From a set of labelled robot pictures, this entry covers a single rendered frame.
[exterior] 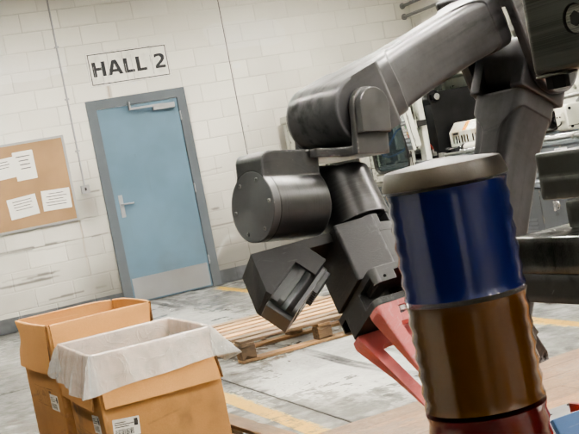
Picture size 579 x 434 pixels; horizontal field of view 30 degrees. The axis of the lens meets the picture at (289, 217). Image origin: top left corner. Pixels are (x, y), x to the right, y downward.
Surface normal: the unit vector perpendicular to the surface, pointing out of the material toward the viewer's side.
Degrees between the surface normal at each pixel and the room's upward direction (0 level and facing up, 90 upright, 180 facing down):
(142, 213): 90
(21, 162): 90
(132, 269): 90
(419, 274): 104
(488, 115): 62
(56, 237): 90
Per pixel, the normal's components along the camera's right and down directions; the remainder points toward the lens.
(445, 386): -0.61, 0.40
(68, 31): 0.39, -0.02
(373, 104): 0.62, -0.07
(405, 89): 0.79, -0.14
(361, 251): 0.20, -0.48
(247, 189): -0.78, 0.06
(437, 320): -0.62, -0.09
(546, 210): -0.90, 0.19
